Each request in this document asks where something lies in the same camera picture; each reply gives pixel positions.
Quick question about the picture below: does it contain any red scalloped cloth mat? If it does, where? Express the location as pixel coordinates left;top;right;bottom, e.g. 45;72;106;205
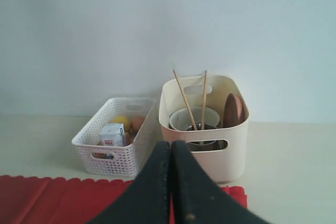
0;175;248;224

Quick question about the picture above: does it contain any white perforated plastic basket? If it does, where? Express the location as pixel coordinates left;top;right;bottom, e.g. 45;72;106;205
71;98;158;177

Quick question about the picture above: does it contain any brown clay plate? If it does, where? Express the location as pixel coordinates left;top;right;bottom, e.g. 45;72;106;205
223;93;245;128

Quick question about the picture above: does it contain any yellow lemon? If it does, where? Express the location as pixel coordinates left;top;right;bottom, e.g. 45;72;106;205
109;115;131;133

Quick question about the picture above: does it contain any cream plastic bin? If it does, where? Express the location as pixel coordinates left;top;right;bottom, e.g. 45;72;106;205
159;74;249;183

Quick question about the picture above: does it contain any blue white milk carton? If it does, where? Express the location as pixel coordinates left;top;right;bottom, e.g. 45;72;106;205
99;123;125;147

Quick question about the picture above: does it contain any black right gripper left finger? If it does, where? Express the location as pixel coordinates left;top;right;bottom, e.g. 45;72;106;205
89;141;171;224

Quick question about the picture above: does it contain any stainless steel cup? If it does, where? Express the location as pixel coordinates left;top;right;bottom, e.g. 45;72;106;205
186;123;228;152

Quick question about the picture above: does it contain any orange fried chicken piece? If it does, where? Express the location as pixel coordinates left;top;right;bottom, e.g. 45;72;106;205
124;132;133;146

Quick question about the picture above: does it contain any pale green ceramic bowl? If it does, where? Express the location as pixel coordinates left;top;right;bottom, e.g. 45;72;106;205
169;106;220;131

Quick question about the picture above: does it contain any wooden chopstick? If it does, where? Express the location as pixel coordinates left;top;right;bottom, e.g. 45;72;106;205
173;69;197;131
201;70;208;130

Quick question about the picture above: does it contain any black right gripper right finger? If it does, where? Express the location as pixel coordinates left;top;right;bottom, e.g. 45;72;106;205
171;141;267;224

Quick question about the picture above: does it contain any brown egg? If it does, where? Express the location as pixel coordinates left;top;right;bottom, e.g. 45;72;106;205
131;116;145;133

